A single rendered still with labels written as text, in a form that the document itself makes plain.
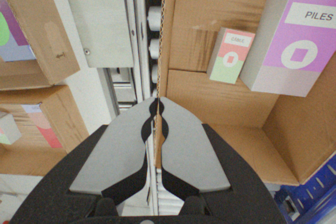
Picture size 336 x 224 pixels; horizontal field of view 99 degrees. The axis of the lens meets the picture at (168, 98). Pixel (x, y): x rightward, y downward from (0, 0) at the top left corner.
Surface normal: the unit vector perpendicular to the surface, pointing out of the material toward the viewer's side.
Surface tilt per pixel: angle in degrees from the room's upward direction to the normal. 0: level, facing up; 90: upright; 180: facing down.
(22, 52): 0
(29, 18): 91
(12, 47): 0
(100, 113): 0
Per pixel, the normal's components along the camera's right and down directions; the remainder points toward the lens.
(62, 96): 1.00, -0.03
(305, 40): -0.08, 0.50
